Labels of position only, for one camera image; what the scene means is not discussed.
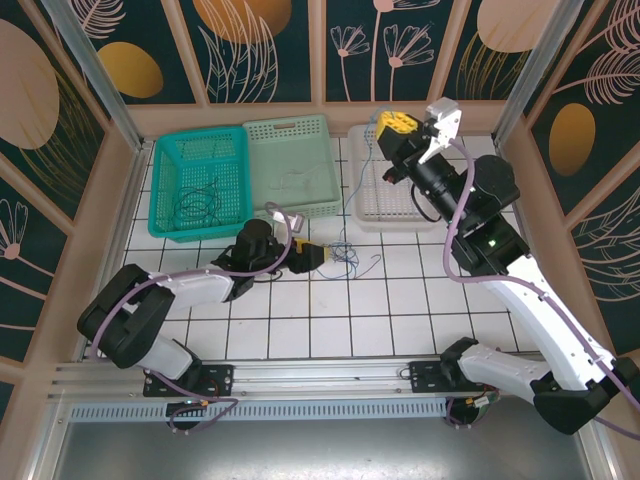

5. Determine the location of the blue thin cable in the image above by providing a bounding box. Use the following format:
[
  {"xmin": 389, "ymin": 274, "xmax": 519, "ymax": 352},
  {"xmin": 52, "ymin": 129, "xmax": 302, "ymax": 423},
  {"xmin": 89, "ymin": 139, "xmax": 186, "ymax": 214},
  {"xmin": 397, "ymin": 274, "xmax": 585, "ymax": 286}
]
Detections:
[{"xmin": 314, "ymin": 112, "xmax": 384, "ymax": 281}]

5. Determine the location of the white thin cable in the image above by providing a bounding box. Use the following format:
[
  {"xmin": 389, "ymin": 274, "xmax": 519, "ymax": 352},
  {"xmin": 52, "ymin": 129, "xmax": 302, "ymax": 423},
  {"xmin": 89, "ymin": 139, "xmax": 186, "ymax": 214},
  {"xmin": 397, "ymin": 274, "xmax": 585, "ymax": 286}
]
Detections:
[{"xmin": 273, "ymin": 163, "xmax": 327, "ymax": 194}]

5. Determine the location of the white perforated basket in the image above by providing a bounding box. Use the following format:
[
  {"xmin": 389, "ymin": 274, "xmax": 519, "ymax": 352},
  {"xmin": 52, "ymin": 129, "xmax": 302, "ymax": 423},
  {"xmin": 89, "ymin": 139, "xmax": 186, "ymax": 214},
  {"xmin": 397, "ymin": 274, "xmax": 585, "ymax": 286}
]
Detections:
[{"xmin": 346, "ymin": 123, "xmax": 451, "ymax": 234}]

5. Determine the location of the pale green perforated basket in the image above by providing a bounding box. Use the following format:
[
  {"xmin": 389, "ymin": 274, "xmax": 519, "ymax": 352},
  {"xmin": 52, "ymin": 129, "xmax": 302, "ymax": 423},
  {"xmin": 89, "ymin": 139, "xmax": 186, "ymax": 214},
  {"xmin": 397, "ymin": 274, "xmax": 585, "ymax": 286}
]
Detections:
[{"xmin": 242, "ymin": 113, "xmax": 344, "ymax": 224}]

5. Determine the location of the teal perforated basket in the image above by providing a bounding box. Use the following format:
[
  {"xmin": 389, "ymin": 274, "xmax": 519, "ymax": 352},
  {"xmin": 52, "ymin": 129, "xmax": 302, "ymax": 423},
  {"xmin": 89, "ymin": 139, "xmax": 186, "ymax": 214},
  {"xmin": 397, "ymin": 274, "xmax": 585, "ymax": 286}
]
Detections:
[{"xmin": 147, "ymin": 125, "xmax": 253, "ymax": 245}]

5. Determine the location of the grey metal panel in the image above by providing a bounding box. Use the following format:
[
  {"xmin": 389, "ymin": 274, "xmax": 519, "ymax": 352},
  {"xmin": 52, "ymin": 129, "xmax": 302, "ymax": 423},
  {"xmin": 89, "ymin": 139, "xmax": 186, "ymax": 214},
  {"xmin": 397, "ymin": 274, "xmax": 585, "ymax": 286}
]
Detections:
[{"xmin": 49, "ymin": 418, "xmax": 606, "ymax": 480}]

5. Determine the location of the green circuit board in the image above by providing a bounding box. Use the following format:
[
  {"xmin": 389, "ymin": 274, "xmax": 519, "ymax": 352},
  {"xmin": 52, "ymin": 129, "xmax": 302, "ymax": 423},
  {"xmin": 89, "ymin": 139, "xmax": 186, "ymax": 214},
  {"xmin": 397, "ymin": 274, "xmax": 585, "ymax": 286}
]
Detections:
[{"xmin": 467, "ymin": 392, "xmax": 501, "ymax": 416}]

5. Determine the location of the black thin cable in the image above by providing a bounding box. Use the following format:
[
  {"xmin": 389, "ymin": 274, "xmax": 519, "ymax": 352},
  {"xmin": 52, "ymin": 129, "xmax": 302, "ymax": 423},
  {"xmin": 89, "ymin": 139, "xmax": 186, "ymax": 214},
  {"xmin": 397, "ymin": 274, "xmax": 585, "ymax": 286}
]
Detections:
[{"xmin": 172, "ymin": 177, "xmax": 224, "ymax": 227}]

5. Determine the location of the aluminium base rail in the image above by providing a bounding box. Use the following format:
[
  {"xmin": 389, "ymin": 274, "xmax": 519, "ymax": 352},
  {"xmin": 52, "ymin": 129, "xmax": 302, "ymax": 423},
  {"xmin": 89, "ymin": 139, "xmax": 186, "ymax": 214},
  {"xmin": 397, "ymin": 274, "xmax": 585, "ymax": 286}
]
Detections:
[{"xmin": 47, "ymin": 352, "xmax": 551, "ymax": 401}]

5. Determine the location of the aluminium frame post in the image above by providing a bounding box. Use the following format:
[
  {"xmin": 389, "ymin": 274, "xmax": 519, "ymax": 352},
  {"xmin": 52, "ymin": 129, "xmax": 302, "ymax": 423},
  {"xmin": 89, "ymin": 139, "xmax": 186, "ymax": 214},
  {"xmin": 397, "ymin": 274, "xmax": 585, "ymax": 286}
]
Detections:
[
  {"xmin": 42, "ymin": 0, "xmax": 147, "ymax": 154},
  {"xmin": 492, "ymin": 0, "xmax": 586, "ymax": 146}
]

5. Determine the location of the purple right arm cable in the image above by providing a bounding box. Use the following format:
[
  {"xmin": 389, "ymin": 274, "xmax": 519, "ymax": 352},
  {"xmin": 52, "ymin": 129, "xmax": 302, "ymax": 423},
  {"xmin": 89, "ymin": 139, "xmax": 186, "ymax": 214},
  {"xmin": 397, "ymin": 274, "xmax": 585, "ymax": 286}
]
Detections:
[{"xmin": 444, "ymin": 137, "xmax": 640, "ymax": 432}]

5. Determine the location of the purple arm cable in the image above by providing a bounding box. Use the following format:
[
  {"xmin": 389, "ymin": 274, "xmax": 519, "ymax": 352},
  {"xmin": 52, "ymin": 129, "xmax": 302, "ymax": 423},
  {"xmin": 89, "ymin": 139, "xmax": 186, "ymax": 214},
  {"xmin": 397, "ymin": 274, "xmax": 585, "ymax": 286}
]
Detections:
[
  {"xmin": 444, "ymin": 137, "xmax": 640, "ymax": 432},
  {"xmin": 92, "ymin": 201, "xmax": 294, "ymax": 435}
]

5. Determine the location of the slotted grey cable duct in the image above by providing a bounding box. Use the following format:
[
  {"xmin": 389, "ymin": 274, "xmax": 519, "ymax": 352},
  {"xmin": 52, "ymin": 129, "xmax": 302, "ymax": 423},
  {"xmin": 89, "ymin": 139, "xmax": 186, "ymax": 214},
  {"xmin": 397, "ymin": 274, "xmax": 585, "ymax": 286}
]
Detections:
[{"xmin": 69, "ymin": 399, "xmax": 451, "ymax": 422}]

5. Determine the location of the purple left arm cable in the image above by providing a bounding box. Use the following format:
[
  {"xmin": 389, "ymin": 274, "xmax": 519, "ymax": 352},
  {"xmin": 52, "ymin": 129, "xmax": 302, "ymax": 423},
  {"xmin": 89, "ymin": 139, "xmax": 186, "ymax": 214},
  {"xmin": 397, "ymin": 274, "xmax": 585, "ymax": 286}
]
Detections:
[{"xmin": 92, "ymin": 201, "xmax": 294, "ymax": 435}]

